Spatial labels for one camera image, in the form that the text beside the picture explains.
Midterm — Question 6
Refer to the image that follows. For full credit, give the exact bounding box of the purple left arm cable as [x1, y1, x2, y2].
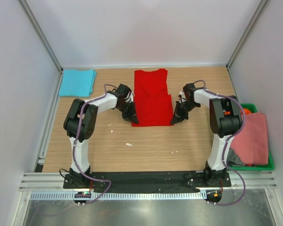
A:
[72, 84, 118, 205]

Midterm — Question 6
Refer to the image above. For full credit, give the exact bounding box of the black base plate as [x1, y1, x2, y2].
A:
[63, 171, 232, 194]

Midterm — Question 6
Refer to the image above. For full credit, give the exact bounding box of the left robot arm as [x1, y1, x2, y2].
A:
[63, 84, 139, 188]

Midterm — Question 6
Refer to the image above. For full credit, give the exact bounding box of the right aluminium frame post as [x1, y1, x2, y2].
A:
[226, 0, 270, 71]

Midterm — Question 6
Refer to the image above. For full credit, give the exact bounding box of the left aluminium frame post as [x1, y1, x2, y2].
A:
[18, 0, 63, 73]

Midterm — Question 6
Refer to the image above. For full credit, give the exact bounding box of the green plastic bin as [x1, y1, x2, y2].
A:
[227, 104, 275, 171]

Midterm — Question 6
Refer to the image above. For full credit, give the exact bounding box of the folded light blue t-shirt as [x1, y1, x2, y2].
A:
[58, 69, 97, 97]

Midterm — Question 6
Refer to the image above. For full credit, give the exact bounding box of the white slotted cable duct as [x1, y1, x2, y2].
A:
[30, 191, 207, 201]

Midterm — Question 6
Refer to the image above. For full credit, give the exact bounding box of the red t-shirt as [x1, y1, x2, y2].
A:
[132, 69, 173, 127]

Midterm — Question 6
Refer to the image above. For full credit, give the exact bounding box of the orange t-shirt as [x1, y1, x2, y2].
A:
[243, 108, 252, 115]

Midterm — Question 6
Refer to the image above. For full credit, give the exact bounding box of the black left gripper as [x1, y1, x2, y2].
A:
[117, 101, 139, 124]

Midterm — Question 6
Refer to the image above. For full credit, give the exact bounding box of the pink t-shirt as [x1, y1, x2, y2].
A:
[230, 113, 269, 165]

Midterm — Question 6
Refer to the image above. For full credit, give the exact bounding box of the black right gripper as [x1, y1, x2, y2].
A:
[170, 100, 199, 125]

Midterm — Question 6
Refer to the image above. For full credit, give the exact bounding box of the aluminium frame post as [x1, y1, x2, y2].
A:
[226, 0, 270, 71]
[18, 0, 63, 73]

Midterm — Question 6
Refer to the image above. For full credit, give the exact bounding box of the grey t-shirt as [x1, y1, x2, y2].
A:
[226, 148, 245, 167]

